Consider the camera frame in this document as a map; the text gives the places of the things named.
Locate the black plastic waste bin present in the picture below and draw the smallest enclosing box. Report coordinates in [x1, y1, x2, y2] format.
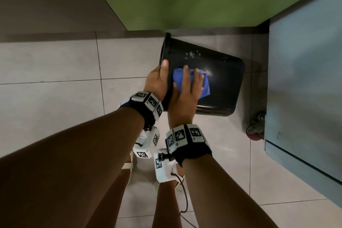
[158, 32, 246, 117]

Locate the person's right hand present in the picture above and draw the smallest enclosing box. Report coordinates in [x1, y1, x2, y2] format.
[167, 65, 206, 129]

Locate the black right camera cable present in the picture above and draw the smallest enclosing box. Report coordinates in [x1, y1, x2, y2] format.
[171, 173, 199, 228]

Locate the blue cleaning cloth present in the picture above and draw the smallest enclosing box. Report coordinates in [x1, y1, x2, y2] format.
[172, 67, 212, 99]

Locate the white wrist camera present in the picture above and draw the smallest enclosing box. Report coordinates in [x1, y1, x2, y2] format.
[154, 148, 179, 183]
[135, 126, 161, 159]

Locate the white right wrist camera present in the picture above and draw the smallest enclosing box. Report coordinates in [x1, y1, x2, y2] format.
[154, 148, 179, 183]

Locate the white perforated left shoe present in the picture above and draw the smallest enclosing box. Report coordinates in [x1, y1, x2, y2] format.
[121, 153, 134, 186]

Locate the red caster wheel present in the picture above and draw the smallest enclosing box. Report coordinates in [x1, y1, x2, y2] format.
[245, 112, 267, 141]

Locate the person's left forearm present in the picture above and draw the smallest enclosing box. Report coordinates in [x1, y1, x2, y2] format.
[0, 107, 146, 228]

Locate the black wrist strap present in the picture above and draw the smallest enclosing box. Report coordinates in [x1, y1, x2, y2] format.
[165, 124, 213, 167]
[118, 91, 164, 132]

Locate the person's right forearm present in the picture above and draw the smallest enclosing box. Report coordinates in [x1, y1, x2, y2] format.
[181, 153, 278, 228]

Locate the black left wrist strap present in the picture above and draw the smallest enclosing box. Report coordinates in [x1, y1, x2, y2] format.
[118, 91, 164, 132]

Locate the person's left hand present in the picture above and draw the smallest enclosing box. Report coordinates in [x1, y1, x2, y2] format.
[144, 59, 169, 103]

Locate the pale blue wheeled cabinet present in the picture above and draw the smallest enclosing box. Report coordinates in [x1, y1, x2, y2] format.
[264, 0, 342, 202]

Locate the white perforated shoe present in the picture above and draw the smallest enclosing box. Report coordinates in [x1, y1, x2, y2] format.
[152, 174, 186, 198]
[121, 153, 134, 186]

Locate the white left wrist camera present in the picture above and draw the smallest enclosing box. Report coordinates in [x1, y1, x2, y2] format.
[135, 126, 161, 159]

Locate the white perforated right shoe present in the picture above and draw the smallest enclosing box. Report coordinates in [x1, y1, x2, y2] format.
[152, 174, 186, 198]

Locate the black right wrist strap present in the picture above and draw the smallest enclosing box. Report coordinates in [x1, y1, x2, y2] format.
[165, 124, 213, 167]

